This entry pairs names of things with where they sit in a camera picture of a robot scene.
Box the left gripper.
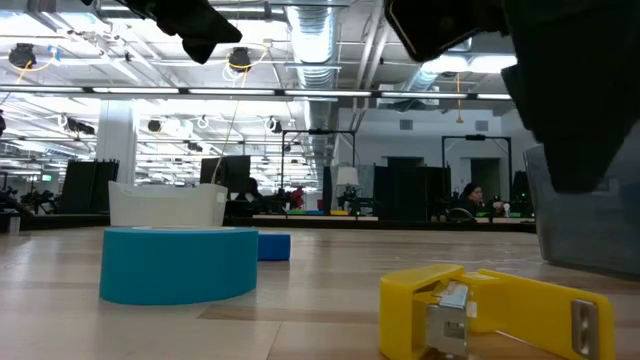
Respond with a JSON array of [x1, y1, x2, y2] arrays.
[[82, 0, 245, 66]]

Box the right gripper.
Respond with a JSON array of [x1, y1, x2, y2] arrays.
[[383, 0, 640, 195]]

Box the transparent grey plastic bin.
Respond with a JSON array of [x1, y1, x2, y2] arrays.
[[523, 117, 640, 280]]

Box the yellow stapler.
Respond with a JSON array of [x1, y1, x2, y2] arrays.
[[378, 263, 617, 360]]

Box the blue mini stapler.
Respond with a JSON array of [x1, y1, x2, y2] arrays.
[[257, 233, 292, 262]]

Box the light blue tape roll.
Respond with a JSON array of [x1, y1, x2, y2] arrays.
[[98, 225, 260, 307]]

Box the person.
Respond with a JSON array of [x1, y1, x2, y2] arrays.
[[239, 177, 266, 202], [452, 182, 494, 221]]

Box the white pillar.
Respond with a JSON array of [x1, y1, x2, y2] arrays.
[[96, 102, 138, 186]]

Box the black partition panel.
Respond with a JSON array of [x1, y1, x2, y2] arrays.
[[59, 159, 120, 215], [373, 164, 451, 221]]

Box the small white plastic bin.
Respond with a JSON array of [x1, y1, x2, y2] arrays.
[[107, 180, 229, 229]]

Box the white lamp shade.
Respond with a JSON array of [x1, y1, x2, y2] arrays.
[[335, 166, 361, 188]]

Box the wooden table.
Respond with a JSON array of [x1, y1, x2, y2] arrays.
[[251, 214, 380, 223]]

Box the black ceiling cable reel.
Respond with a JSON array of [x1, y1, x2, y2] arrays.
[[228, 47, 253, 73], [8, 42, 37, 69]]

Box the black gantry frame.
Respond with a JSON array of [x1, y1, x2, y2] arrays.
[[281, 128, 357, 214], [441, 134, 513, 216]]

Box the silver ventilation duct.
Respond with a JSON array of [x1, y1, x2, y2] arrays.
[[285, 4, 346, 166]]

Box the black table frame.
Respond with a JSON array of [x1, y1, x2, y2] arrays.
[[0, 213, 536, 234]]

